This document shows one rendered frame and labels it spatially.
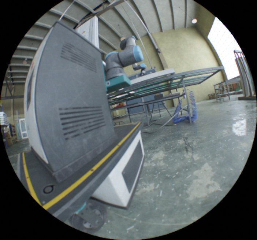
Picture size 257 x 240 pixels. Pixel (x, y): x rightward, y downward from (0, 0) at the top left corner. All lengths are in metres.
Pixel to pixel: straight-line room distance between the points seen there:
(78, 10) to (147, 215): 8.86
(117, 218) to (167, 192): 0.27
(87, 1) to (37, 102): 8.10
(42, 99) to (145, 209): 0.55
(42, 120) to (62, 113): 0.06
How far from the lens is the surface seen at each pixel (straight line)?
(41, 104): 0.23
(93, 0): 8.19
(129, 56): 0.71
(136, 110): 8.38
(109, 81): 0.68
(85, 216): 0.34
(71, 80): 0.29
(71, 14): 8.68
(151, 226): 0.46
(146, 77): 1.36
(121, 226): 0.48
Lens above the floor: 0.45
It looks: level
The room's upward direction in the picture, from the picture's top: 12 degrees counter-clockwise
